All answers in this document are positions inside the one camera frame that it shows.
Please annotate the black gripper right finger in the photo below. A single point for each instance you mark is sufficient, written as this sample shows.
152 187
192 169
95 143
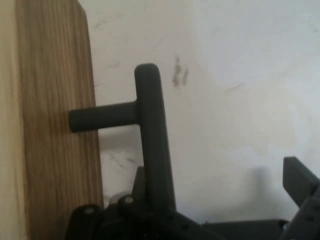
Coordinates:
303 195

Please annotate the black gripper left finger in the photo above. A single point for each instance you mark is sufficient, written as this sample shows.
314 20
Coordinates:
130 220

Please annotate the wooden cabinet door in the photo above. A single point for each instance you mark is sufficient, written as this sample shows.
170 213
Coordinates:
57 120

